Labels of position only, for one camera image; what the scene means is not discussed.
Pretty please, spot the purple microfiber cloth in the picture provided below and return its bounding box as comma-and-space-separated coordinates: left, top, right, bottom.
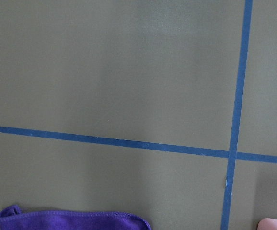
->
0, 205, 151, 230

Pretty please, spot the pink plastic bin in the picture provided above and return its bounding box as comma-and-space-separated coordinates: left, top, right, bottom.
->
257, 218, 277, 230

